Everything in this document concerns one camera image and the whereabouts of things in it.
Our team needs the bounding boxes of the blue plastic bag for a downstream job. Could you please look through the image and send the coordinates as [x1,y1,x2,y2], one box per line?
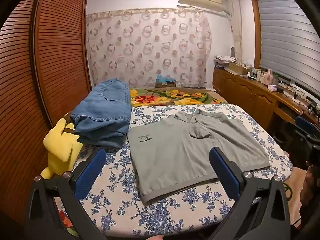
[156,74,175,83]

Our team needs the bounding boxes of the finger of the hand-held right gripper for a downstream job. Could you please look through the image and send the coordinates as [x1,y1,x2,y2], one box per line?
[295,116,320,142]

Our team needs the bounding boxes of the circle pattern sheer curtain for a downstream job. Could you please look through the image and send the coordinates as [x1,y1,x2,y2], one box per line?
[86,9,213,89]

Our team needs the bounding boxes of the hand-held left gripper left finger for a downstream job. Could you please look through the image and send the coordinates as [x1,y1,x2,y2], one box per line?
[24,148,108,240]

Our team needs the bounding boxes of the grey window blind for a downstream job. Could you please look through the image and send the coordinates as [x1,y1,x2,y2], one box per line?
[256,0,320,90]

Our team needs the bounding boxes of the beige side curtain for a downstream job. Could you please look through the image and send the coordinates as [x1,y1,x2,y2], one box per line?
[225,0,244,63]

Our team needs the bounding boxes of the row of toiletry bottles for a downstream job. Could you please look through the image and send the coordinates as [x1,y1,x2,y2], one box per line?
[247,67,267,82]

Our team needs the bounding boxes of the wooden slatted wardrobe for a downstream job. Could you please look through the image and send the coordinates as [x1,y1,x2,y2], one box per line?
[0,0,92,230]

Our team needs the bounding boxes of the blue floral bed sheet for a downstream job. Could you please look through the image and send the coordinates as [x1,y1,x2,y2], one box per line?
[54,104,294,238]

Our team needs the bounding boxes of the wooden cabinet counter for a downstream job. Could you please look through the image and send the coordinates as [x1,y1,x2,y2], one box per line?
[212,66,320,140]

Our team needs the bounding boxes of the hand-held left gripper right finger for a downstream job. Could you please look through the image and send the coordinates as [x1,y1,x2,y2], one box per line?
[209,147,292,240]

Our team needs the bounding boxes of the folded blue jeans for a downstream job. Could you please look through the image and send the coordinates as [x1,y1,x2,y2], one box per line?
[70,79,132,148]

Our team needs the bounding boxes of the grey pants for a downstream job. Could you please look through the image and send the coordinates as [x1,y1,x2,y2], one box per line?
[127,109,271,204]

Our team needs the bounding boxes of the flower print blanket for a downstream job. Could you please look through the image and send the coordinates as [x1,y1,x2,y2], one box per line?
[129,87,228,107]

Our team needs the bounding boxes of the white power strip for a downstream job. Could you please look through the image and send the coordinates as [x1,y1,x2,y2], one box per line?
[287,85,307,103]

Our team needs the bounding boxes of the open cardboard tray box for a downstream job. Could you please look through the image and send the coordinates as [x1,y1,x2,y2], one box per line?
[229,62,252,75]

